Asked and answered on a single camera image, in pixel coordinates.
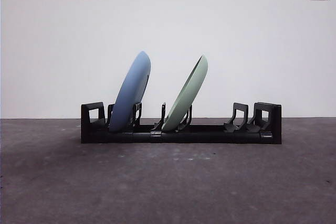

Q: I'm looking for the pale green round plate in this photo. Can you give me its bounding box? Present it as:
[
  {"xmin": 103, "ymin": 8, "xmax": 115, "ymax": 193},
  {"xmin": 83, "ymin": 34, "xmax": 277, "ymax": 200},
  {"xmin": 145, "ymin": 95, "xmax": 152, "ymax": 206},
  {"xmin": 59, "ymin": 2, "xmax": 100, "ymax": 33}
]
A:
[{"xmin": 161, "ymin": 55, "xmax": 209, "ymax": 132}]

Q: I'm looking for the blue round plate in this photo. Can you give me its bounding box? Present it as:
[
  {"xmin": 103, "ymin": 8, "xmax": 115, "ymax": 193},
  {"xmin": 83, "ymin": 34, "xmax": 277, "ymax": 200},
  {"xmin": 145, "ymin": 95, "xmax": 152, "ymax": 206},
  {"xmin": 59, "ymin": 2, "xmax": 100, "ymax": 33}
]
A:
[{"xmin": 108, "ymin": 50, "xmax": 152, "ymax": 132}]

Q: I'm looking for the black plastic plate rack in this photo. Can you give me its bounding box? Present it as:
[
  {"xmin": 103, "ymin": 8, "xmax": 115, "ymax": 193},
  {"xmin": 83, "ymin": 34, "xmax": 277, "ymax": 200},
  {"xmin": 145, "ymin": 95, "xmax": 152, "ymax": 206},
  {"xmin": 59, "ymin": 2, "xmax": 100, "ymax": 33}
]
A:
[{"xmin": 80, "ymin": 101, "xmax": 282, "ymax": 145}]

